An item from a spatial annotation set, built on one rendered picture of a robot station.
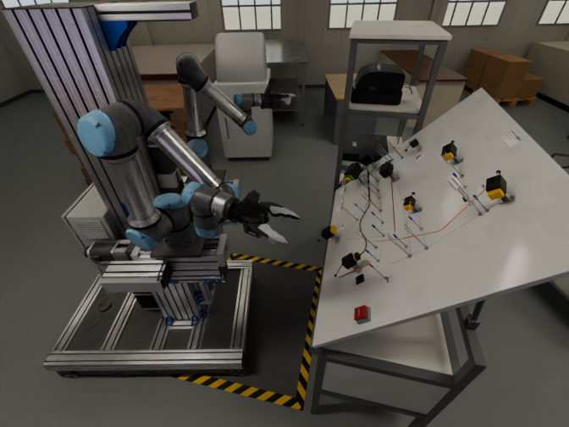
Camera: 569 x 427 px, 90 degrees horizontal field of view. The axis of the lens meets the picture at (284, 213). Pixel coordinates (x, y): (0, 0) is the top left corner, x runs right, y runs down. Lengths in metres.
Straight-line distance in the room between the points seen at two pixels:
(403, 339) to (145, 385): 1.69
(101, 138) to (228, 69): 3.13
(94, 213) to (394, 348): 1.54
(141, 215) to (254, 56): 3.09
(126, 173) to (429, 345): 1.42
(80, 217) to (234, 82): 2.75
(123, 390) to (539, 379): 2.77
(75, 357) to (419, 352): 2.04
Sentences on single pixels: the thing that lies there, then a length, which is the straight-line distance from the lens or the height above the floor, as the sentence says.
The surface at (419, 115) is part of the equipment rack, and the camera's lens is 1.96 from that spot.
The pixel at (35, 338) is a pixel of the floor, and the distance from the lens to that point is 3.04.
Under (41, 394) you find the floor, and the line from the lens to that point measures 2.74.
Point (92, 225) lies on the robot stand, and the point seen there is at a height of 1.17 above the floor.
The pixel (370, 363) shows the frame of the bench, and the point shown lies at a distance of 1.44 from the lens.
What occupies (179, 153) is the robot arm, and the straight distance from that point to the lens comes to 1.04.
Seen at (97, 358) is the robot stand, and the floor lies 0.23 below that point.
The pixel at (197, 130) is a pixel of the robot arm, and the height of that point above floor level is 1.43.
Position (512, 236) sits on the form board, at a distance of 1.09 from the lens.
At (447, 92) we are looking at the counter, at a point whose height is 0.58.
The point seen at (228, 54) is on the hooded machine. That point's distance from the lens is 4.00.
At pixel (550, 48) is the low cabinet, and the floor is 0.87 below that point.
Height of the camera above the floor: 2.09
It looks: 40 degrees down
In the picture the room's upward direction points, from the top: 1 degrees counter-clockwise
